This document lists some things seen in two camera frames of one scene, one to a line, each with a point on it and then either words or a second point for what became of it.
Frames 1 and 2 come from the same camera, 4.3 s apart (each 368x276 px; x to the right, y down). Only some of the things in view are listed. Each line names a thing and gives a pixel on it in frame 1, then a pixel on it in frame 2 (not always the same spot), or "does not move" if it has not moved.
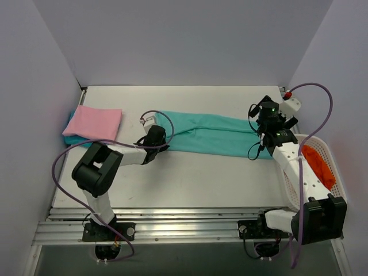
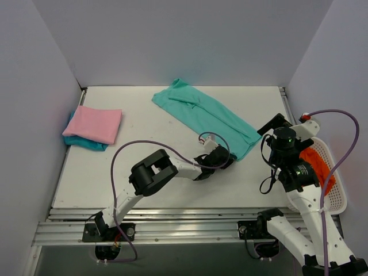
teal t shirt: x=190 y=132 → x=198 y=108
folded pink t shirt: x=94 y=123 does not move
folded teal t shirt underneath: x=76 y=139 does not move
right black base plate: x=259 y=229 does not move
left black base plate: x=93 y=232 does not move
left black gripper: x=158 y=137 → x=219 y=157
